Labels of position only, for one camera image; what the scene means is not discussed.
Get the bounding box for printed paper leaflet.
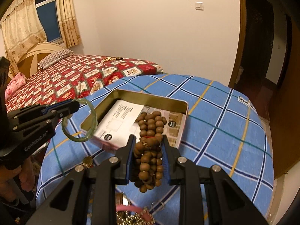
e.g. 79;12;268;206
92;99;186;149

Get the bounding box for cream wooden headboard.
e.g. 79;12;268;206
17;42;66;78

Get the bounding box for small beads on bed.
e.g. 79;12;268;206
103;57;123;62

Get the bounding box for red patterned bed quilt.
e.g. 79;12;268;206
6;54;163;112

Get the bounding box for gold coin red tassel charm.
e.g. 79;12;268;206
82;156;94;169

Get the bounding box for pink metal tin box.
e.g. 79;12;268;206
80;89;188;153

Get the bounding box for person's left hand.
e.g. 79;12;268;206
0;156;36;203

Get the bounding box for beige floral curtain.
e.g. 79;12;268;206
1;0;81;75

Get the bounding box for brown wooden bead mala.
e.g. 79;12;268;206
130;111;166;193

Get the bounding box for striped pillow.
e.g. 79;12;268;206
38;49;74;69

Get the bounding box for dark wooden door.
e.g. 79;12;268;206
236;0;299;178

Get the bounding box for white wall switch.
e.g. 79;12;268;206
195;1;204;11

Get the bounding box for window with blue blind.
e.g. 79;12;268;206
35;0;63;44

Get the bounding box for green jade bangle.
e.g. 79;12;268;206
61;97;98;142

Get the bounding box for pink bangle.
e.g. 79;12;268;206
115;205;153;222

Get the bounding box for blue plaid table cloth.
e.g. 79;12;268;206
36;74;274;224

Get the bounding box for brown leather strap watch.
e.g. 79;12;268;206
115;193;131;207

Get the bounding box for silver bead chain necklace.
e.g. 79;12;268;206
115;207;156;225

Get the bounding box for pink cloth on bed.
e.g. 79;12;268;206
5;72;26;102

